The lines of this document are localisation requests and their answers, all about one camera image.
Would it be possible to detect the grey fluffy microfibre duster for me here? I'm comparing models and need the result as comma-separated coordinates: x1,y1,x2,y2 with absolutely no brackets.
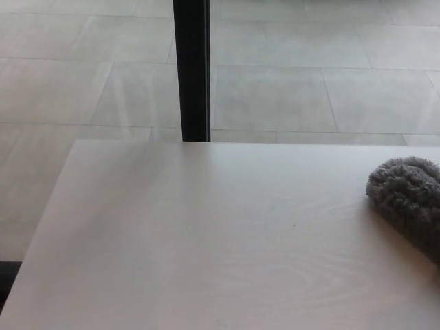
365,155,440,265

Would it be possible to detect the black vertical window frame post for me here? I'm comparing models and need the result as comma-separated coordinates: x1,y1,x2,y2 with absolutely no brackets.
173,0,212,143

